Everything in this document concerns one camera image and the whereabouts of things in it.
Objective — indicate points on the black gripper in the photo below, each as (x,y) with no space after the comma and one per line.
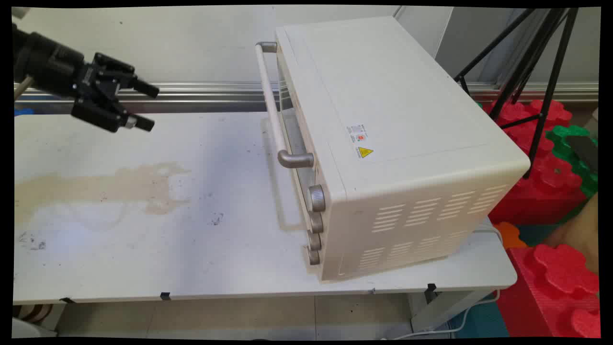
(48,64)

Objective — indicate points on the blue object behind table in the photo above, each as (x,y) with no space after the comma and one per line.
(23,111)

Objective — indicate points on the black tape piece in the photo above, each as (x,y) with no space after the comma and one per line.
(67,300)
(431,289)
(165,295)

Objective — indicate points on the large silver oven knob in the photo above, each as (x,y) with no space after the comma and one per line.
(316,198)

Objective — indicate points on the white red label sticker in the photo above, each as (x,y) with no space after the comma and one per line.
(357,132)

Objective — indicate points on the yellow warning triangle sticker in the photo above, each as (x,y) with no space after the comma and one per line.
(365,152)

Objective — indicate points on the cream toaster oven housing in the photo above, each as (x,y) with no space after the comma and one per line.
(407,143)

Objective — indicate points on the white table leg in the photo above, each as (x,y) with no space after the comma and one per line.
(445,309)

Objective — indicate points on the orange foam puzzle piece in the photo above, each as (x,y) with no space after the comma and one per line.
(510,235)

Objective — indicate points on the teal foam floor mat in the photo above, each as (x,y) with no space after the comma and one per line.
(479,318)

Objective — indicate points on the black tripod stand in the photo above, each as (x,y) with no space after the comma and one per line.
(550,72)

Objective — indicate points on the red foam puzzle block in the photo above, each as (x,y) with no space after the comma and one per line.
(555,292)
(550,191)

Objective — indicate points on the green foam puzzle block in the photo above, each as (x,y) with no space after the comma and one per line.
(572,153)

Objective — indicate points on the black flat object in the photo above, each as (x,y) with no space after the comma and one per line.
(584,151)

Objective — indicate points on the aluminium profile rail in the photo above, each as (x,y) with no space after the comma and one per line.
(201,91)

